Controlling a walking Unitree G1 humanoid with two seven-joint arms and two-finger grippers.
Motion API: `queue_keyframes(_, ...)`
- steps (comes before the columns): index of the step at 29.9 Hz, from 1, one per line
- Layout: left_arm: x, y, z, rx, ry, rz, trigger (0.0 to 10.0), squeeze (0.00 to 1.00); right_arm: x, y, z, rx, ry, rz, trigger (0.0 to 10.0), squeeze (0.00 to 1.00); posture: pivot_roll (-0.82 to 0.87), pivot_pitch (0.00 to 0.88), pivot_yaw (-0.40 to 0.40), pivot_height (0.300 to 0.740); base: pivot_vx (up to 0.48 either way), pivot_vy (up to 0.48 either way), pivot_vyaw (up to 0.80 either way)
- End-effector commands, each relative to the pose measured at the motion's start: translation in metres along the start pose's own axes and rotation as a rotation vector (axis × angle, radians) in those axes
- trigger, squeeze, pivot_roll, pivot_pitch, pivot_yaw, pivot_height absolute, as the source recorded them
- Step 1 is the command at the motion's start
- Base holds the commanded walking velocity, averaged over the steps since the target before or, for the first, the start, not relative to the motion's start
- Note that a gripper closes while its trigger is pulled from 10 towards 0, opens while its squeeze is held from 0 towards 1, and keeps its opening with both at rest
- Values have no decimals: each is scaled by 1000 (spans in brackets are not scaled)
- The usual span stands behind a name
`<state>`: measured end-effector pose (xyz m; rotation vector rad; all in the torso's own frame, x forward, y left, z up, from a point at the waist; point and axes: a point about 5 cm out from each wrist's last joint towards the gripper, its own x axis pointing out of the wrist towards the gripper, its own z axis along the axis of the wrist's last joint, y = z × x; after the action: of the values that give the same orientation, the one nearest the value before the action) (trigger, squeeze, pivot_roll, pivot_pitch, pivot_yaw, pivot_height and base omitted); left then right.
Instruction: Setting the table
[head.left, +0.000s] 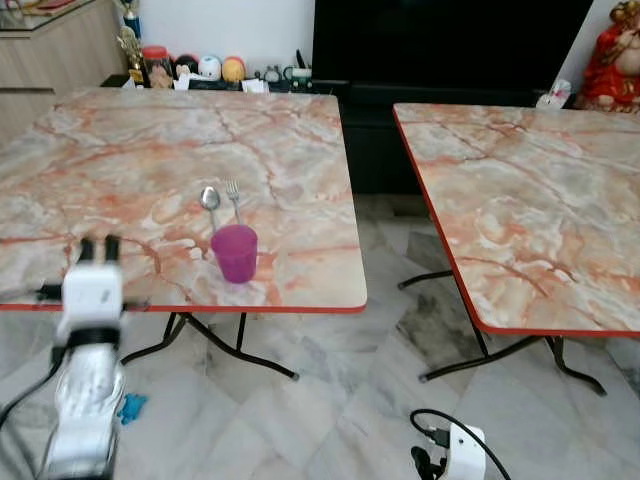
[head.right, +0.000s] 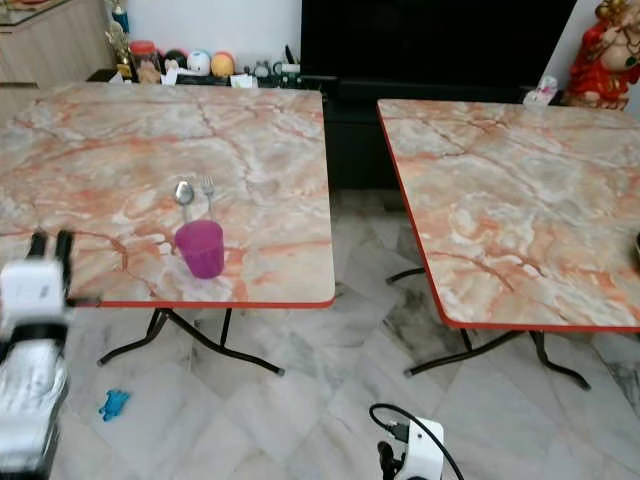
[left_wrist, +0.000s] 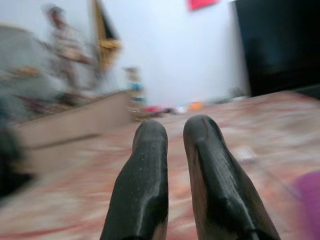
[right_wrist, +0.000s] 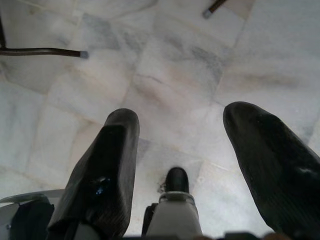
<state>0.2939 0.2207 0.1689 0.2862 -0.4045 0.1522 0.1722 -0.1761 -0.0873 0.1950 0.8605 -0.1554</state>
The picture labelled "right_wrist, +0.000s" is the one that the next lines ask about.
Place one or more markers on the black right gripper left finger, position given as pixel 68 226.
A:
pixel 105 175

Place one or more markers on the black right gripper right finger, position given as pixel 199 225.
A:
pixel 275 162

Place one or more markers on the black robot foot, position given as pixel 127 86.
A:
pixel 177 180

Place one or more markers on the silver robot lower leg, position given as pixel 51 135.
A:
pixel 175 217

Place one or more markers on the silver black robot left leg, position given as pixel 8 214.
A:
pixel 30 217

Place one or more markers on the dark curved chair leg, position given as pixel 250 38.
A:
pixel 45 51
pixel 212 8

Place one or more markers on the dark thin chair rod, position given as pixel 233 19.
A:
pixel 2 32

